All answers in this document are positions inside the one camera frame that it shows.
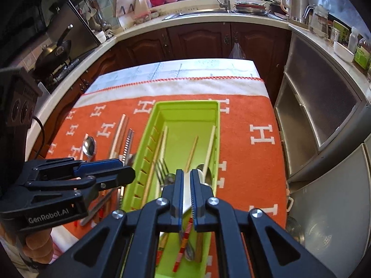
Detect black countertop appliance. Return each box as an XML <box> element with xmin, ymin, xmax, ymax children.
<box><xmin>0</xmin><ymin>66</ymin><xmax>42</xmax><ymax>128</ymax></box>

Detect steel fork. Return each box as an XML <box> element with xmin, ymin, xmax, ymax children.
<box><xmin>155</xmin><ymin>160</ymin><xmax>171</xmax><ymax>197</ymax></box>

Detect stainless steel splash panel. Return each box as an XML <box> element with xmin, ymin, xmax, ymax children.
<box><xmin>48</xmin><ymin>0</ymin><xmax>101</xmax><ymax>61</ymax></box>

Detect black range hood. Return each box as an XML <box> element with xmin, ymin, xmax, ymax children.
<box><xmin>0</xmin><ymin>0</ymin><xmax>73</xmax><ymax>64</ymax></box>

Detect glass jar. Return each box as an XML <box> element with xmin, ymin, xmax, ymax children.
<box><xmin>330</xmin><ymin>27</ymin><xmax>341</xmax><ymax>47</ymax></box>

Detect twisted metal chopstick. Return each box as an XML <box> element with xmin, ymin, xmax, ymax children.
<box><xmin>125</xmin><ymin>129</ymin><xmax>135</xmax><ymax>165</ymax></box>
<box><xmin>122</xmin><ymin>129</ymin><xmax>131</xmax><ymax>165</ymax></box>

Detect grey appliance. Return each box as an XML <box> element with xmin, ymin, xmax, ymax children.
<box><xmin>290</xmin><ymin>143</ymin><xmax>371</xmax><ymax>278</ymax></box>

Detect blue white tablecloth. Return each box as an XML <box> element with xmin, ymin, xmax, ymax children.
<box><xmin>84</xmin><ymin>58</ymin><xmax>264</xmax><ymax>93</ymax></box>

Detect orange printed blanket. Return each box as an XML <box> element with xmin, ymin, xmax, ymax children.
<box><xmin>26</xmin><ymin>77</ymin><xmax>290</xmax><ymax>278</ymax></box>

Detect brown wooden chopstick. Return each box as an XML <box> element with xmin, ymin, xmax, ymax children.
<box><xmin>113</xmin><ymin>115</ymin><xmax>129</xmax><ymax>158</ymax></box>
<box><xmin>109</xmin><ymin>114</ymin><xmax>126</xmax><ymax>158</ymax></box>

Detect white kitchen countertop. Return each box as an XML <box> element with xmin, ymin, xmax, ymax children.
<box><xmin>25</xmin><ymin>6</ymin><xmax>371</xmax><ymax>154</ymax></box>

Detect hanging plastic bag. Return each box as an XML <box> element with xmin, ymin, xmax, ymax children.
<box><xmin>229</xmin><ymin>42</ymin><xmax>247</xmax><ymax>60</ymax></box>

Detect white plastic bottle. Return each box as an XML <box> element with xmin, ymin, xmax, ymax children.
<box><xmin>348</xmin><ymin>27</ymin><xmax>359</xmax><ymax>53</ymax></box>

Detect round metal pan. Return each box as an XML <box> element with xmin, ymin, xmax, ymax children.
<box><xmin>285</xmin><ymin>216</ymin><xmax>305</xmax><ymax>245</ymax></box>

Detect white cutting board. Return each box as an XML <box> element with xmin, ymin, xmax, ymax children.
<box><xmin>113</xmin><ymin>0</ymin><xmax>151</xmax><ymax>28</ymax></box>

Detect large steel spoon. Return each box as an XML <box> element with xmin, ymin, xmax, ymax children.
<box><xmin>82</xmin><ymin>136</ymin><xmax>97</xmax><ymax>160</ymax></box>

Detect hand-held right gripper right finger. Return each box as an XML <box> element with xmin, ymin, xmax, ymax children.
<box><xmin>191</xmin><ymin>169</ymin><xmax>331</xmax><ymax>278</ymax></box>

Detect metal frosted door cabinet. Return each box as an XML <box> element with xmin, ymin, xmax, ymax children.
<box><xmin>274</xmin><ymin>30</ymin><xmax>364</xmax><ymax>183</ymax></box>

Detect steel electric kettle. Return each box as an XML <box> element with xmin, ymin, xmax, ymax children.
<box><xmin>280</xmin><ymin>0</ymin><xmax>309</xmax><ymax>29</ymax></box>

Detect steel sink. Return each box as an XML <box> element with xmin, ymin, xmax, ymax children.
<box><xmin>162</xmin><ymin>9</ymin><xmax>232</xmax><ymax>21</ymax></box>

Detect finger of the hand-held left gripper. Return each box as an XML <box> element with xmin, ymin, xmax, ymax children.
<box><xmin>25</xmin><ymin>158</ymin><xmax>124</xmax><ymax>181</ymax></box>
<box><xmin>16</xmin><ymin>166</ymin><xmax>136</xmax><ymax>206</ymax></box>

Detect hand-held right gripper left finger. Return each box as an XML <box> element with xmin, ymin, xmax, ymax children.
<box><xmin>36</xmin><ymin>169</ymin><xmax>185</xmax><ymax>278</ymax></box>

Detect glass pitcher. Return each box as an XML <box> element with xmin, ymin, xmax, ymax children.
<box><xmin>303</xmin><ymin>4</ymin><xmax>329</xmax><ymax>38</ymax></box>

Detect brown wooden cabinets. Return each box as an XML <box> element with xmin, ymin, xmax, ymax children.
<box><xmin>38</xmin><ymin>23</ymin><xmax>292</xmax><ymax>151</ymax></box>

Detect green label bottle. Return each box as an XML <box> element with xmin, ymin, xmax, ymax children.
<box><xmin>354</xmin><ymin>36</ymin><xmax>371</xmax><ymax>74</ymax></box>

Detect black wok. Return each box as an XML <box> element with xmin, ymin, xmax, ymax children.
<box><xmin>35</xmin><ymin>25</ymin><xmax>73</xmax><ymax>73</ymax></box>

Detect gas stove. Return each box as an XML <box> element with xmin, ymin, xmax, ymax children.
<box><xmin>43</xmin><ymin>55</ymin><xmax>93</xmax><ymax>90</ymax></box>

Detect person's left hand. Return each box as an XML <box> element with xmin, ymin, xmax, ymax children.
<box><xmin>22</xmin><ymin>227</ymin><xmax>54</xmax><ymax>267</ymax></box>

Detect black cable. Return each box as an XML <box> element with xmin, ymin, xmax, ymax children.
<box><xmin>30</xmin><ymin>115</ymin><xmax>46</xmax><ymax>161</ymax></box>

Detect green plastic utensil tray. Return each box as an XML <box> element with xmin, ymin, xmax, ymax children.
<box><xmin>120</xmin><ymin>100</ymin><xmax>221</xmax><ymax>278</ymax></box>

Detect pink lidded bowl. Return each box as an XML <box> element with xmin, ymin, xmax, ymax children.
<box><xmin>133</xmin><ymin>13</ymin><xmax>153</xmax><ymax>24</ymax></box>

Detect stack of dishes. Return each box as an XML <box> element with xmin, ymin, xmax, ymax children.
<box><xmin>233</xmin><ymin>1</ymin><xmax>269</xmax><ymax>15</ymax></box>

